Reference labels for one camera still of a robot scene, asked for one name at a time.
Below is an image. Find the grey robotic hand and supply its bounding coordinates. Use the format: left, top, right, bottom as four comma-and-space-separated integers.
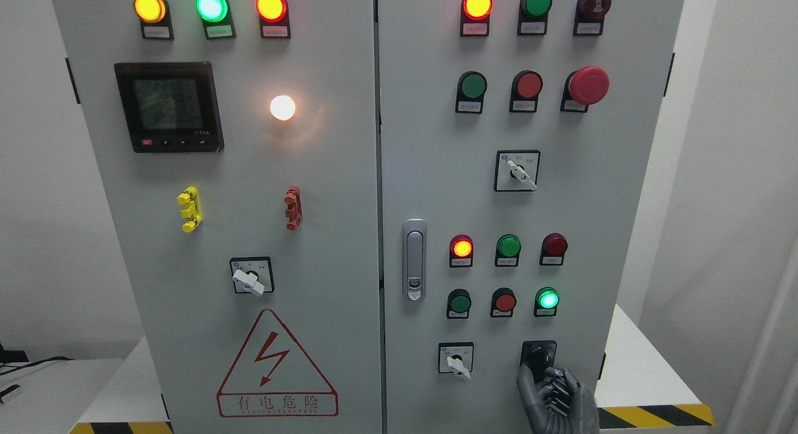
516, 365, 600, 433

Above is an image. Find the black rotary knob switch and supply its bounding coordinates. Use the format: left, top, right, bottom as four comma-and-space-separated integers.
521, 340, 557, 382

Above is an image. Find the white platform with hazard stripes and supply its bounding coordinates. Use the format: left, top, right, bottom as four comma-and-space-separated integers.
72, 308, 716, 433

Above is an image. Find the green push button lower right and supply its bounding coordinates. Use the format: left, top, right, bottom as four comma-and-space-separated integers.
533, 287, 559, 317

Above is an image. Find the green push button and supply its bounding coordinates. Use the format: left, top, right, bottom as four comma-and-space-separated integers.
533, 287, 559, 317
455, 70, 488, 115
446, 288, 471, 319

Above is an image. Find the red push button lower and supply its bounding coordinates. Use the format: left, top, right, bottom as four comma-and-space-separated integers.
490, 288, 517, 318

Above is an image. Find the red push button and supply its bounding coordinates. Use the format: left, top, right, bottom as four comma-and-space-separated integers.
490, 288, 517, 318
508, 70, 542, 113

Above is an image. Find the green push button lower left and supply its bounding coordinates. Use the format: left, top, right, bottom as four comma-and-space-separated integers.
446, 288, 471, 319

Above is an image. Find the red indicator light lower right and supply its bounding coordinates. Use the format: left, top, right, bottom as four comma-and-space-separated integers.
539, 233, 569, 266

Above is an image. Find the green indicator light lower middle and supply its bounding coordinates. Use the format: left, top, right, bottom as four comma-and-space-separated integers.
495, 233, 522, 268

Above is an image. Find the red lit indicator lower left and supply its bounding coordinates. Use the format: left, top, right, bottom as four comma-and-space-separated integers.
448, 234, 474, 268

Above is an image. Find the red lit indicator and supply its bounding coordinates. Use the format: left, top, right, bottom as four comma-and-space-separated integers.
459, 0, 493, 37
448, 234, 474, 268

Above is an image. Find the grey right cabinet door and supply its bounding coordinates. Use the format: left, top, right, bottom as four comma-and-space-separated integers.
377, 0, 684, 433

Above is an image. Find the grey cabinet door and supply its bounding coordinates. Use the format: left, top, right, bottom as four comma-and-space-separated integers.
377, 0, 684, 433
52, 0, 382, 433

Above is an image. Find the red electric hazard warning sticker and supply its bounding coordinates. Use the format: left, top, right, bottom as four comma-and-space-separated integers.
216, 309, 339, 418

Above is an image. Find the red emergency stop mushroom button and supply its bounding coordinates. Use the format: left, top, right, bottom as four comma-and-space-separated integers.
560, 65, 610, 113

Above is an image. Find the red push button upper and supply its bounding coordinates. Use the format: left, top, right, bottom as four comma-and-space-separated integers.
508, 70, 542, 113

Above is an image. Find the green push button upper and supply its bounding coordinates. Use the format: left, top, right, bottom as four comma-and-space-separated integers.
455, 70, 488, 115

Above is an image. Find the red terminal connector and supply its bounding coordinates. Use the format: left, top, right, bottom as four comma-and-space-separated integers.
283, 186, 303, 231

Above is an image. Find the green indicator light top right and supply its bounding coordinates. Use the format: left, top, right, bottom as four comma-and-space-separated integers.
517, 0, 552, 36

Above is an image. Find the dark red buzzer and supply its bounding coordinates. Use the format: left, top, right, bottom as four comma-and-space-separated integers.
573, 0, 611, 36

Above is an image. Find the white glowing lamp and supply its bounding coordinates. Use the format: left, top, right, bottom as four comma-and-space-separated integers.
269, 95, 297, 122

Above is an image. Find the red lit indicator right top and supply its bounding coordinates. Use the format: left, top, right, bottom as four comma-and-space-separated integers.
459, 0, 493, 37

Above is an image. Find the yellow terminal connector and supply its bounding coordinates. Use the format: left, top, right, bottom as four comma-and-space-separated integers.
176, 186, 203, 233

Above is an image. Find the grey left cabinet door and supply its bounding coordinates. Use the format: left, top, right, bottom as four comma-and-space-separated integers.
52, 0, 382, 433

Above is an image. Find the black digital power meter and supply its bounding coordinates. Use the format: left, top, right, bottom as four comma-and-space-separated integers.
114, 62, 224, 153

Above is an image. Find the red lit indicator left door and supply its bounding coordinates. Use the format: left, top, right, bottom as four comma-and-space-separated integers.
256, 0, 291, 39

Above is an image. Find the green lit indicator light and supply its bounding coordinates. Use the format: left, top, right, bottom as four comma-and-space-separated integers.
196, 0, 236, 40

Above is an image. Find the small white black adapter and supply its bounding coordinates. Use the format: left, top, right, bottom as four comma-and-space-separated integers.
0, 385, 22, 405

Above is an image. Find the black device with antenna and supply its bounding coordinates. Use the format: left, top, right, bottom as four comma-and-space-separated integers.
0, 345, 29, 365

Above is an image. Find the yellow indicator light top left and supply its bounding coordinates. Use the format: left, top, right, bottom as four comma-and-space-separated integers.
133, 0, 174, 40

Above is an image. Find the white selector switch lower right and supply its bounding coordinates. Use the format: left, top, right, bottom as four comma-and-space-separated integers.
438, 341, 475, 380

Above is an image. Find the white selector switch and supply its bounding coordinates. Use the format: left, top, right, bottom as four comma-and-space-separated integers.
493, 150, 541, 192
438, 341, 475, 380

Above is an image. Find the silver door latch handle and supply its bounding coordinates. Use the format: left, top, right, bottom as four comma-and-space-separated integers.
402, 218, 427, 302

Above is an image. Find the white selector switch upper right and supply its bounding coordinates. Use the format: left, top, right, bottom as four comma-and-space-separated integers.
493, 150, 541, 192

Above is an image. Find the white selector switch left door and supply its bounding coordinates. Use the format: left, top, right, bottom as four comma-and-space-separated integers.
229, 257, 276, 297

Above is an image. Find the black cable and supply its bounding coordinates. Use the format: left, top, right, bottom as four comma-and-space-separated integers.
0, 356, 74, 377

